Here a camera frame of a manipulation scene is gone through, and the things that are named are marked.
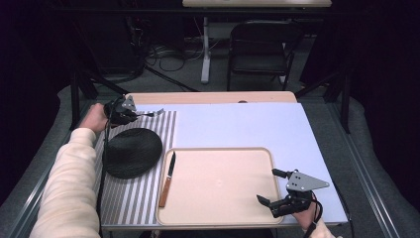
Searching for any black folding chair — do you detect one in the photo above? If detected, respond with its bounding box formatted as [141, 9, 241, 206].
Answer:
[226, 21, 305, 92]

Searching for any beige plastic tray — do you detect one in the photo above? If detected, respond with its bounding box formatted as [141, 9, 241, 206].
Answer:
[156, 147, 285, 226]

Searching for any wooden-handled knife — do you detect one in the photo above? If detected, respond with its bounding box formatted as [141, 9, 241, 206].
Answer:
[157, 151, 177, 208]

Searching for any grey striped placemat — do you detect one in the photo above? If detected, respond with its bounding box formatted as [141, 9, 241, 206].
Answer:
[93, 109, 177, 226]

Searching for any metal fork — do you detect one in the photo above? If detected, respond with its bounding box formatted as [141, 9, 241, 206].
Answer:
[138, 107, 165, 118]

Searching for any beige desk with white leg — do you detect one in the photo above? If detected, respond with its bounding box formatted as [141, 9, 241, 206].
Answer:
[181, 0, 333, 85]

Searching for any white table sheet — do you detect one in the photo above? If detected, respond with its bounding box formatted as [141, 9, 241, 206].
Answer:
[100, 102, 349, 229]

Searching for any black metal stand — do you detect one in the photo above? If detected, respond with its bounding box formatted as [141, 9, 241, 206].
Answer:
[294, 63, 352, 135]
[68, 63, 131, 132]

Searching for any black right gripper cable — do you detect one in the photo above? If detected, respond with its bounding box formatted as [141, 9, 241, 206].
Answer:
[303, 193, 325, 238]

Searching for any black round plate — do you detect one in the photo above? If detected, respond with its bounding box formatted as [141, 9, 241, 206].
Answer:
[102, 127, 163, 180]

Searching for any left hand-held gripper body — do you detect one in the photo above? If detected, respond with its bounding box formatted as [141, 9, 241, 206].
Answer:
[103, 94, 140, 129]

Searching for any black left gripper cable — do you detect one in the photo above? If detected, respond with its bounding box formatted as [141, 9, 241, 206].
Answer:
[96, 115, 112, 237]

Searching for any person's right hand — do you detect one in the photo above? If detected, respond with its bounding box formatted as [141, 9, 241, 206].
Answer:
[291, 200, 323, 232]

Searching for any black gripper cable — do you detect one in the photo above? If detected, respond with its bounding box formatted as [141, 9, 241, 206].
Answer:
[96, 115, 112, 237]
[303, 193, 325, 238]

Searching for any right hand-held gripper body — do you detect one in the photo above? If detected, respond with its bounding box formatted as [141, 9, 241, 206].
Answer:
[268, 169, 331, 219]

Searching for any person's left hand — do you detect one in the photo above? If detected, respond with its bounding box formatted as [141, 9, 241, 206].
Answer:
[78, 102, 112, 134]

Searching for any aluminium frame rail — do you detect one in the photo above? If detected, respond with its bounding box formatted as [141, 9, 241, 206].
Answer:
[6, 98, 97, 238]
[325, 100, 400, 238]

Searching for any black floor cable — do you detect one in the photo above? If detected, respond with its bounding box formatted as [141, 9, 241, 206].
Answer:
[144, 44, 201, 93]

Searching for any black equipment cabinet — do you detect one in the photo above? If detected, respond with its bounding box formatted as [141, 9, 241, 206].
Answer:
[77, 14, 147, 77]

